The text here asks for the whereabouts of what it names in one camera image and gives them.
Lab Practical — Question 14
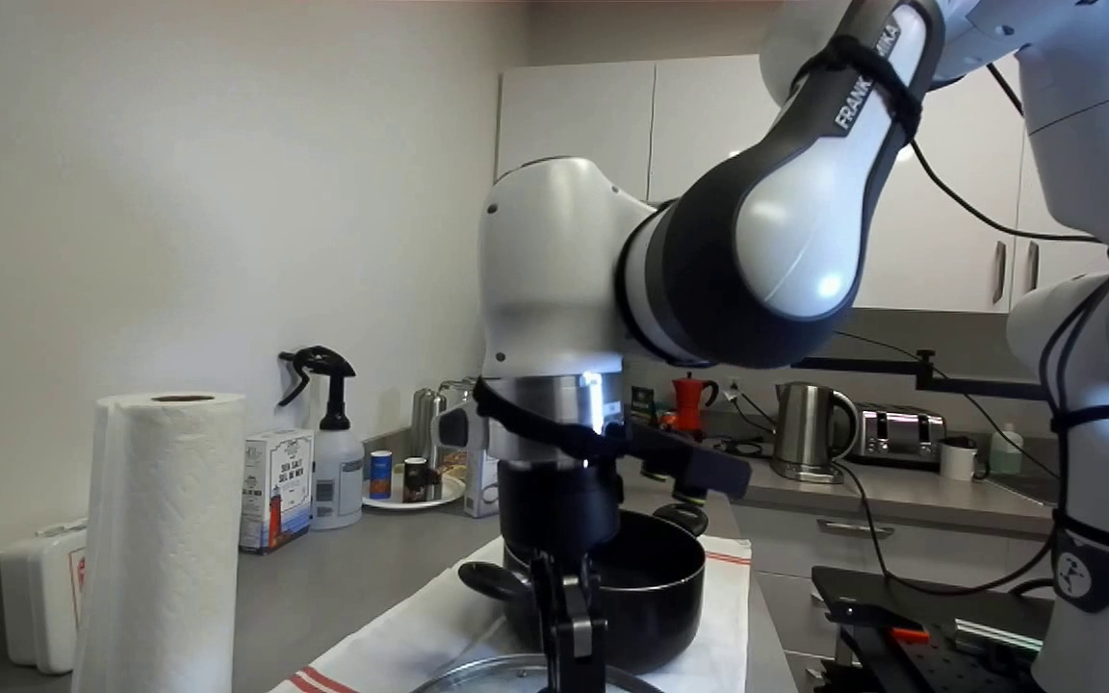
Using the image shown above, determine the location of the white paper towel roll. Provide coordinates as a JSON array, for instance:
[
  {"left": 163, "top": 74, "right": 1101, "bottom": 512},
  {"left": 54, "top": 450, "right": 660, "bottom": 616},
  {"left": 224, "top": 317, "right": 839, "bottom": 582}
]
[{"left": 72, "top": 390, "right": 250, "bottom": 693}]

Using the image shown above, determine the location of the spice jar with blue lid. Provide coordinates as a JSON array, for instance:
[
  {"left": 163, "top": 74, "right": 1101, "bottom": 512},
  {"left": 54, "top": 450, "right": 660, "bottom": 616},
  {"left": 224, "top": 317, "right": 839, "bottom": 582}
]
[{"left": 364, "top": 445, "right": 396, "bottom": 505}]

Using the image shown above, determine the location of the dark small jar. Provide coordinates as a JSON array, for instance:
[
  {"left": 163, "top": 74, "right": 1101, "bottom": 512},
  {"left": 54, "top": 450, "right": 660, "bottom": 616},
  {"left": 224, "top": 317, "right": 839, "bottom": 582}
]
[{"left": 399, "top": 453, "right": 441, "bottom": 505}]

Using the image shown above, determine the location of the black cooking pot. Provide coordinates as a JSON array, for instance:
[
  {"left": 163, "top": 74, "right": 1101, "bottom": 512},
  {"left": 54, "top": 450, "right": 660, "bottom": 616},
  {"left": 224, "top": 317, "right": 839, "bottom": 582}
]
[{"left": 453, "top": 495, "right": 711, "bottom": 676}]

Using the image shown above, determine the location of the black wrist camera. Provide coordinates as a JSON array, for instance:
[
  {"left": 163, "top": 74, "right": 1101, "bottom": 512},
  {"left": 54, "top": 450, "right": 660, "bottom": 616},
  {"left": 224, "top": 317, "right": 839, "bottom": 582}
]
[{"left": 613, "top": 422, "right": 756, "bottom": 505}]

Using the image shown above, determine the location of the green soap bottle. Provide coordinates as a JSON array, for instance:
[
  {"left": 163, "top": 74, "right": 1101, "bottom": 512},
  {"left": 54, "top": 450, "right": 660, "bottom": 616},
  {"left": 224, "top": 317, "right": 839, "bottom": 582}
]
[{"left": 986, "top": 422, "right": 1028, "bottom": 483}]

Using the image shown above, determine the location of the white cup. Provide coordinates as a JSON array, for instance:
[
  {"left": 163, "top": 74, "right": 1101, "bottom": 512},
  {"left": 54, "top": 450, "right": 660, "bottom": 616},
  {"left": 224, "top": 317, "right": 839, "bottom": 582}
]
[{"left": 934, "top": 440, "right": 980, "bottom": 483}]

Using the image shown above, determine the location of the white plastic container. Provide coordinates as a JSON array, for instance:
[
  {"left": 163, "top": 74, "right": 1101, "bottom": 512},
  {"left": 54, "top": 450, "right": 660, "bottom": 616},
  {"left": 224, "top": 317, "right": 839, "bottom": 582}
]
[{"left": 0, "top": 519, "right": 90, "bottom": 676}]

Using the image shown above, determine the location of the black board with red button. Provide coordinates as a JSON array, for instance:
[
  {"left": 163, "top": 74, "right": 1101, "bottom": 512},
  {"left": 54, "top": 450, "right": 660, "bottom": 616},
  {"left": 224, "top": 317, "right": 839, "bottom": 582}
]
[{"left": 810, "top": 562, "right": 1057, "bottom": 693}]

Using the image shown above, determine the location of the white plate with jars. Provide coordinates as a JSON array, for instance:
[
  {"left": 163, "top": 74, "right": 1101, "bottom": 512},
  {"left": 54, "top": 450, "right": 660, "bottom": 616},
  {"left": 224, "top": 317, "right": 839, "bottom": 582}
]
[{"left": 359, "top": 472, "right": 468, "bottom": 517}]

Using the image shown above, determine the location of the white towel with red stripes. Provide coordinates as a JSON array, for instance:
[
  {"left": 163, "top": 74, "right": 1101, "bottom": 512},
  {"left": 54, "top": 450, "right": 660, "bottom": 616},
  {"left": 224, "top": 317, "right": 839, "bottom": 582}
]
[{"left": 275, "top": 532, "right": 757, "bottom": 693}]

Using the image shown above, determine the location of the red moka pot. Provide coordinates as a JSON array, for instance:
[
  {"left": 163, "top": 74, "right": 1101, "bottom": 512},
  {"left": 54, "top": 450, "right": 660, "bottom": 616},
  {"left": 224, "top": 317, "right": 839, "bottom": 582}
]
[{"left": 661, "top": 368, "right": 724, "bottom": 442}]

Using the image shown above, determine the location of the white carton with blue print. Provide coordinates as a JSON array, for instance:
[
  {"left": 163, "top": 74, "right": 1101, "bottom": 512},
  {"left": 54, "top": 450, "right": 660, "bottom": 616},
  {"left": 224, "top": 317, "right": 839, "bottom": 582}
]
[{"left": 462, "top": 442, "right": 504, "bottom": 519}]

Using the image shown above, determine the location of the black kettle cable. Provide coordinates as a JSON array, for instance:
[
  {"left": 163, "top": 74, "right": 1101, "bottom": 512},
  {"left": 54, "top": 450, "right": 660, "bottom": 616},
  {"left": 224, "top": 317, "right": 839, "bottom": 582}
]
[{"left": 830, "top": 462, "right": 1061, "bottom": 598}]

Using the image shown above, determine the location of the glass pot lid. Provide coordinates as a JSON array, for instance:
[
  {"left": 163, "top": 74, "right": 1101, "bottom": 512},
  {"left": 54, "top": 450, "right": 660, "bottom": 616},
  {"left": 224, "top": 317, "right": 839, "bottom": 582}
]
[{"left": 412, "top": 655, "right": 661, "bottom": 693}]

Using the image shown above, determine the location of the silver toaster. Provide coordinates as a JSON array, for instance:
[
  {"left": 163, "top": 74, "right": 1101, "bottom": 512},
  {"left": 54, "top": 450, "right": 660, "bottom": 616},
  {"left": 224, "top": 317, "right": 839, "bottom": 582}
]
[{"left": 851, "top": 404, "right": 950, "bottom": 468}]

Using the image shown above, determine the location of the metal canister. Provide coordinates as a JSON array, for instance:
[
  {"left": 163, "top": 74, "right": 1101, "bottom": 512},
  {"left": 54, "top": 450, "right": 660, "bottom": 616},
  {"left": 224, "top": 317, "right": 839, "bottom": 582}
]
[{"left": 407, "top": 380, "right": 453, "bottom": 472}]

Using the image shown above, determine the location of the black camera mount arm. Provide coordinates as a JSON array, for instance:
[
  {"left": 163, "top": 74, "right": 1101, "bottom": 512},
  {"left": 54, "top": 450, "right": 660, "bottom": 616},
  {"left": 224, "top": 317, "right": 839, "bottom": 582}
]
[{"left": 788, "top": 342, "right": 1061, "bottom": 404}]

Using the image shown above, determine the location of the spray bottle with black trigger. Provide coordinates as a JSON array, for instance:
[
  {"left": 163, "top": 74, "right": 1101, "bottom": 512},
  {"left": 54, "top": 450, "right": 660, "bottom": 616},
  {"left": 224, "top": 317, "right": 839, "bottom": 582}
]
[{"left": 275, "top": 342, "right": 364, "bottom": 532}]

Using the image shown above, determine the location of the white carton with red print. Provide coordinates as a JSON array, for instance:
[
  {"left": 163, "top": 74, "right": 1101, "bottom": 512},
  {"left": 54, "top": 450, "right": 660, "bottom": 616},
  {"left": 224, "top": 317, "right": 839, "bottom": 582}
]
[{"left": 237, "top": 426, "right": 318, "bottom": 557}]

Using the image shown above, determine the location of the stainless steel kettle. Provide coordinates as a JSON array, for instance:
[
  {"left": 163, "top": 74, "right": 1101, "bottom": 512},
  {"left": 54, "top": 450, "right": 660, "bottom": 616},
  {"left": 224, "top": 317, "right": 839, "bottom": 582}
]
[{"left": 770, "top": 378, "right": 865, "bottom": 483}]

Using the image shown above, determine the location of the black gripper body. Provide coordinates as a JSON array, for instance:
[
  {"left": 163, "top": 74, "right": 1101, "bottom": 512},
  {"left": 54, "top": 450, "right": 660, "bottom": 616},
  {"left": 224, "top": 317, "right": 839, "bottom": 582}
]
[{"left": 495, "top": 453, "right": 626, "bottom": 578}]

